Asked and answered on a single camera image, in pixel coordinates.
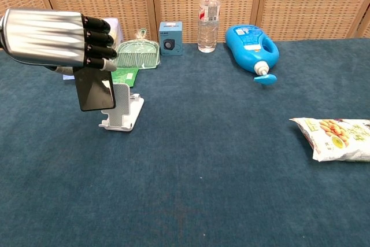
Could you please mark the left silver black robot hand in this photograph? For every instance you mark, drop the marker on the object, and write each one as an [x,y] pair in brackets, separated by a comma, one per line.
[46,37]

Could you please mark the blue speaker box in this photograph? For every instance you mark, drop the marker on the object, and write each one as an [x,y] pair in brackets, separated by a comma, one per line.
[170,38]

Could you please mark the white cardboard box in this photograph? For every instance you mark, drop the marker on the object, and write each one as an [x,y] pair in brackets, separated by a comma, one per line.
[68,77]

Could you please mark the blue table mat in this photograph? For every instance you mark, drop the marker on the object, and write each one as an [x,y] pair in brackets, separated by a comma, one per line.
[202,157]

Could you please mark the black smartphone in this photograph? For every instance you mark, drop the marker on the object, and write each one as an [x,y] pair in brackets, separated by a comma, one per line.
[94,89]

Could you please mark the white folding phone stand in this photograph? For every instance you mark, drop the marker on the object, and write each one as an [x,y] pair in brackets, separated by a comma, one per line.
[124,108]

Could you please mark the white printed bag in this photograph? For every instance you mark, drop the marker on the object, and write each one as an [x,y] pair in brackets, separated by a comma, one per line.
[115,31]

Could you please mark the blue pump detergent bottle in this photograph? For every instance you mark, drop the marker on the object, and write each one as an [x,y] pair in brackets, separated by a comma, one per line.
[245,47]

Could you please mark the green flat packet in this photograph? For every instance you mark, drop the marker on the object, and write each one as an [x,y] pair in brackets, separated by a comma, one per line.
[127,76]

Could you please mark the green dustpan brush set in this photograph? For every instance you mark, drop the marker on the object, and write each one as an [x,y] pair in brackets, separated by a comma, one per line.
[138,53]

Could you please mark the clear plastic water bottle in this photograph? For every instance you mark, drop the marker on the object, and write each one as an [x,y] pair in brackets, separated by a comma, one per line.
[208,21]

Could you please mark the white snack bag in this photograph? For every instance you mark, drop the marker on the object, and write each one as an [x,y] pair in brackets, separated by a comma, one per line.
[338,140]

